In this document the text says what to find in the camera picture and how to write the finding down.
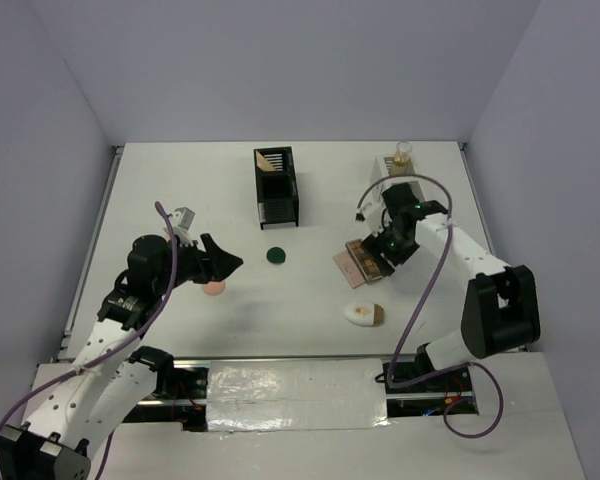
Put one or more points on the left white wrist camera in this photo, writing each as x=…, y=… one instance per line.
x=181, y=220

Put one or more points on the silver taped panel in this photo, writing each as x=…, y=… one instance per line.
x=295, y=395

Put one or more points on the dark green powder puff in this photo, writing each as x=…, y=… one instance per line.
x=276, y=255

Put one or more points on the peach round makeup sponge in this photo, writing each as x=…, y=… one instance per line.
x=213, y=288

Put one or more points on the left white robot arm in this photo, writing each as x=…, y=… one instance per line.
x=114, y=370

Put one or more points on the brown eyeshadow palette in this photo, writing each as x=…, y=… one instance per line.
x=363, y=260

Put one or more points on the pink palette case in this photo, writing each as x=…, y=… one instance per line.
x=349, y=269

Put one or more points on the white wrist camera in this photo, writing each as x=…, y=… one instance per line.
x=373, y=211
x=181, y=220

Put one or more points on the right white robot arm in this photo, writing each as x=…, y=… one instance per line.
x=500, y=310

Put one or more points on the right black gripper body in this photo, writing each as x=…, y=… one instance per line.
x=402, y=247

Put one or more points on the beige gold cosmetic tube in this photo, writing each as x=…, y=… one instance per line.
x=269, y=163

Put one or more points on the black slotted organizer box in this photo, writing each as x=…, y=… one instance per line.
x=277, y=192

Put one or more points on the gold liquid foundation bottle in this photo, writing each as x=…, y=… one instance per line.
x=402, y=154

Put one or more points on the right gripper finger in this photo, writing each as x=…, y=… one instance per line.
x=372, y=245
x=389, y=261

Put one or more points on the white slotted organizer box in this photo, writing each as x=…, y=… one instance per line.
x=383, y=167

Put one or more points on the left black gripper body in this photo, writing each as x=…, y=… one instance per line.
x=190, y=265

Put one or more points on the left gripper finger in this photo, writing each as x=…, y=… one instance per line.
x=222, y=265
x=210, y=246

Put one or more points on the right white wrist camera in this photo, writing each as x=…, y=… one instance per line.
x=373, y=211

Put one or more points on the white gold egg bottle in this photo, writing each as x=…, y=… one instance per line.
x=364, y=314

